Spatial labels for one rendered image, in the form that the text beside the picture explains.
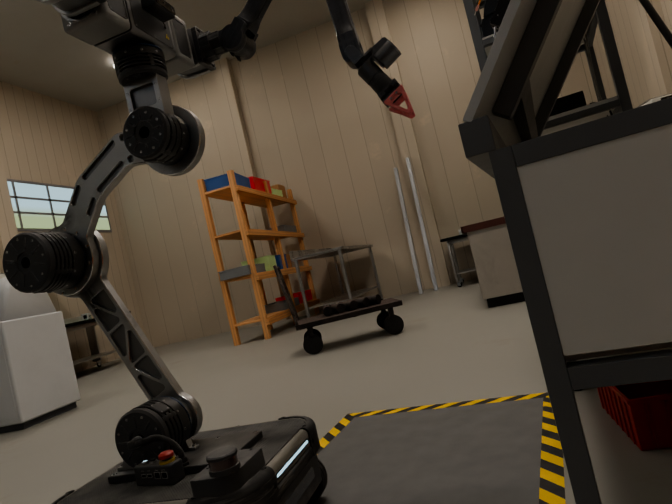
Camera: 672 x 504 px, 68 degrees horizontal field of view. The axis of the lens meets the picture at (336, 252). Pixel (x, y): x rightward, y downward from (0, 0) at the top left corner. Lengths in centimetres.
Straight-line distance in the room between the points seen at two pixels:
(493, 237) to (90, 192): 372
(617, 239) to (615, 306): 11
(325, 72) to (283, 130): 127
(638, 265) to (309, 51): 903
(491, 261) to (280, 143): 567
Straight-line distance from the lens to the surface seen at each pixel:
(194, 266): 1020
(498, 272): 478
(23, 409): 485
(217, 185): 694
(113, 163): 166
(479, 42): 231
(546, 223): 94
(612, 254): 95
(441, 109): 891
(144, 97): 154
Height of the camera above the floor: 65
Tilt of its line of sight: 2 degrees up
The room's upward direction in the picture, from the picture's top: 13 degrees counter-clockwise
